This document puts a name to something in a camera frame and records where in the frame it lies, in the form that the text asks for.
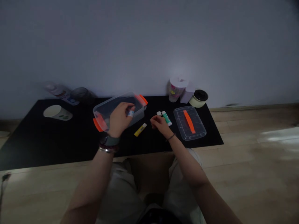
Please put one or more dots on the person's right hand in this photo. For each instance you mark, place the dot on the person's right hand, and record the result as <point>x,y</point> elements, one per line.
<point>162,126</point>

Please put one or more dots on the person's left hand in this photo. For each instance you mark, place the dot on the person's left hand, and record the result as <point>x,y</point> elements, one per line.
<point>118,121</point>

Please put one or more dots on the person's right fingers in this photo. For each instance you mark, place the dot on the person's right fingers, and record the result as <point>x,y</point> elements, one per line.
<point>156,120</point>

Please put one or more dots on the person's left fingers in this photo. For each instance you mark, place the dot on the person's left fingers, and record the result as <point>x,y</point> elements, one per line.
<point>129,107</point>

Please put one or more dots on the blue and white glue stick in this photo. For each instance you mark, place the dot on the blue and white glue stick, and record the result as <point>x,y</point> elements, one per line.
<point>131,113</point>

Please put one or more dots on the green glue stick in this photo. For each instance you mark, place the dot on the green glue stick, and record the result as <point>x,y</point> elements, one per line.
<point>167,118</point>

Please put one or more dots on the clear box with orange latches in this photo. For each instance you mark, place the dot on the clear box with orange latches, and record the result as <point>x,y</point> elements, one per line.
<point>116,99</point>

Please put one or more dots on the yellow glue stick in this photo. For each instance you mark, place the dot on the yellow glue stick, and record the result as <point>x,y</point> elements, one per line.
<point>139,130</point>

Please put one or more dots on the clear tumbler with colourful print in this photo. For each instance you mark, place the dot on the clear tumbler with colourful print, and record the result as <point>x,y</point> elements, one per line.
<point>175,89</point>

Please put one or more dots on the lilac box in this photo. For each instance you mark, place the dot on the lilac box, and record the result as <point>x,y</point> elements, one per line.
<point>186,96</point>

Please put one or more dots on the cream jar with black lid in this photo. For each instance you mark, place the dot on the cream jar with black lid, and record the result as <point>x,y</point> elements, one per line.
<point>198,99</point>

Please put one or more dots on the dark glass cup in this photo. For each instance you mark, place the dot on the dark glass cup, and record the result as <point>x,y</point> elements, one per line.
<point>81,95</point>

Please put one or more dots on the clear plastic bottle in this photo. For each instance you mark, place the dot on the clear plastic bottle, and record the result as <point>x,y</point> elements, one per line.
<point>62,94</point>

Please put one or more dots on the person's legs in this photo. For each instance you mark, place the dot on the person's legs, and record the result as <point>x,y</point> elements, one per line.
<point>121,186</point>

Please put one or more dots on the white paper cup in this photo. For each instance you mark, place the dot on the white paper cup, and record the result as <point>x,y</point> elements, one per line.
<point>55,112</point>

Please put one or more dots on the black floor mat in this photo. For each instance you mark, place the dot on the black floor mat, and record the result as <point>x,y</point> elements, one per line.
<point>58,140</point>

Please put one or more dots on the person's body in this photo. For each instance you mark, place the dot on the person's body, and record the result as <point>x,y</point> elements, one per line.
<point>158,215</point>

